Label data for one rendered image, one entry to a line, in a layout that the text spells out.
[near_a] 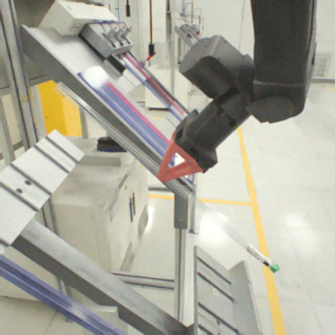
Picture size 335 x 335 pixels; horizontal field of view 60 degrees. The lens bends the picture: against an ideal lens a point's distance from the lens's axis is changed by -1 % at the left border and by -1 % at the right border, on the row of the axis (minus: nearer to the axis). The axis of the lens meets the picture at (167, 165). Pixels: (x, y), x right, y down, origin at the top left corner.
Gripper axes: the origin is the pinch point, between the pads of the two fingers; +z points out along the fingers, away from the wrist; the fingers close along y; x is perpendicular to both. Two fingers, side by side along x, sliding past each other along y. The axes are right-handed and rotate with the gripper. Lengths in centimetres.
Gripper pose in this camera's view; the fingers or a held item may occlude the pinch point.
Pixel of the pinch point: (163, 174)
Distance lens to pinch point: 49.2
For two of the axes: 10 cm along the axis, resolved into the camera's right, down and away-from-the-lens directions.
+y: -0.9, 4.3, -9.0
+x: 7.5, 6.3, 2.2
